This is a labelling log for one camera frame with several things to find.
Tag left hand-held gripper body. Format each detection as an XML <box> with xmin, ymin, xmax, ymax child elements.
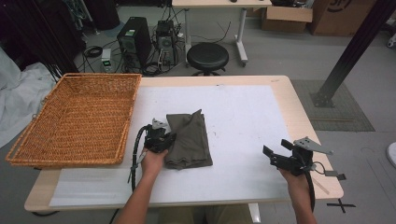
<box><xmin>143</xmin><ymin>118</ymin><xmax>172</xmax><ymax>154</ymax></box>

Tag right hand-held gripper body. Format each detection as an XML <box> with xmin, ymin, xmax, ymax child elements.
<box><xmin>269</xmin><ymin>136</ymin><xmax>334</xmax><ymax>177</ymax></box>

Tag olive green printed t-shirt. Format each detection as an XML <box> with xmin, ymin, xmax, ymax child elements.
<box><xmin>163</xmin><ymin>108</ymin><xmax>214</xmax><ymax>171</ymax></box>

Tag orange wicker basket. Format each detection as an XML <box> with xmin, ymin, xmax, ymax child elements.
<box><xmin>5</xmin><ymin>72</ymin><xmax>143</xmax><ymax>169</ymax></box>

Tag person's right hand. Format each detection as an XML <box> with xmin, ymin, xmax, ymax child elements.
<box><xmin>278</xmin><ymin>167</ymin><xmax>312</xmax><ymax>201</ymax></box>

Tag person's left hand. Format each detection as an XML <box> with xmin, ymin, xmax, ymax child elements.
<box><xmin>140</xmin><ymin>147</ymin><xmax>169</xmax><ymax>178</ymax></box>

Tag black tape piece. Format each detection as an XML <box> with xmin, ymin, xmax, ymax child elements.
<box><xmin>324</xmin><ymin>170</ymin><xmax>347</xmax><ymax>181</ymax></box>

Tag white table leg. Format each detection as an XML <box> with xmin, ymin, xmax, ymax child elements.
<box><xmin>247</xmin><ymin>203</ymin><xmax>262</xmax><ymax>224</ymax></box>

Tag grey floor mat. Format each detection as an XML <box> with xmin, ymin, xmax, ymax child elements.
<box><xmin>290</xmin><ymin>79</ymin><xmax>375</xmax><ymax>133</ymax></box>

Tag person's khaki trousers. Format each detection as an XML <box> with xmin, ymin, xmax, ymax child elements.
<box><xmin>157</xmin><ymin>204</ymin><xmax>253</xmax><ymax>224</ymax></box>

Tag black round stool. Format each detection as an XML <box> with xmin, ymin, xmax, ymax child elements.
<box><xmin>186</xmin><ymin>41</ymin><xmax>230</xmax><ymax>77</ymax></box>

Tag white round object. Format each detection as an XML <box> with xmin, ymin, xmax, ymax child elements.
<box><xmin>386</xmin><ymin>142</ymin><xmax>396</xmax><ymax>169</ymax></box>

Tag white power box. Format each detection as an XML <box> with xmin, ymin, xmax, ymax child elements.
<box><xmin>100</xmin><ymin>48</ymin><xmax>113</xmax><ymax>73</ymax></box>

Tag small open computer case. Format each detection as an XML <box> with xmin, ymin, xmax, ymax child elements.
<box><xmin>154</xmin><ymin>20</ymin><xmax>179</xmax><ymax>66</ymax></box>

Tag black computer tower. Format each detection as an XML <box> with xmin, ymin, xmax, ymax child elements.
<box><xmin>116</xmin><ymin>16</ymin><xmax>153</xmax><ymax>68</ymax></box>

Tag small open cardboard box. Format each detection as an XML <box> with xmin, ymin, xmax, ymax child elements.
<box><xmin>261</xmin><ymin>5</ymin><xmax>314</xmax><ymax>34</ymax></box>

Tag large cardboard box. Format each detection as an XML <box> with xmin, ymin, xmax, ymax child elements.
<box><xmin>307</xmin><ymin>0</ymin><xmax>379</xmax><ymax>37</ymax></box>

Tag white-legged desk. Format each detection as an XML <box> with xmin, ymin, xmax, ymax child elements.
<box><xmin>171</xmin><ymin>0</ymin><xmax>273</xmax><ymax>68</ymax></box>

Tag white cloth sheet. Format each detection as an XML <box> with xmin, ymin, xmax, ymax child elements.
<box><xmin>0</xmin><ymin>46</ymin><xmax>57</xmax><ymax>149</ymax></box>

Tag black curtain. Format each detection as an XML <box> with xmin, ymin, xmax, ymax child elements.
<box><xmin>0</xmin><ymin>0</ymin><xmax>87</xmax><ymax>76</ymax></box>

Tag left hand-held gripper black cable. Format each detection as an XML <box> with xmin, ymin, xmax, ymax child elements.
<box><xmin>127</xmin><ymin>124</ymin><xmax>153</xmax><ymax>192</ymax></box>

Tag hand-held gripper black cable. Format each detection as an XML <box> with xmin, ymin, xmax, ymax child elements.
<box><xmin>303</xmin><ymin>161</ymin><xmax>327</xmax><ymax>213</ymax></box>
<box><xmin>127</xmin><ymin>124</ymin><xmax>153</xmax><ymax>192</ymax></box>

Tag right hand-held gripper black cable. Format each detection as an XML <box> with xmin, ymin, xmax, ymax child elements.
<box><xmin>303</xmin><ymin>161</ymin><xmax>327</xmax><ymax>213</ymax></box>

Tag tangle of black cables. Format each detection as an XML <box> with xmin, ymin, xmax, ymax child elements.
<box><xmin>118</xmin><ymin>54</ymin><xmax>188</xmax><ymax>77</ymax></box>

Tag coiled black cable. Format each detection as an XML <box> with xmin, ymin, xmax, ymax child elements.
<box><xmin>82</xmin><ymin>45</ymin><xmax>104</xmax><ymax>59</ymax></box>

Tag black metal post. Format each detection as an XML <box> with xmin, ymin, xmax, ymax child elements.
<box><xmin>309</xmin><ymin>0</ymin><xmax>396</xmax><ymax>109</ymax></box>

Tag black floor cable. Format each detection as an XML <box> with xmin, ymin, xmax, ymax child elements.
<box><xmin>31</xmin><ymin>210</ymin><xmax>60</xmax><ymax>217</ymax></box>

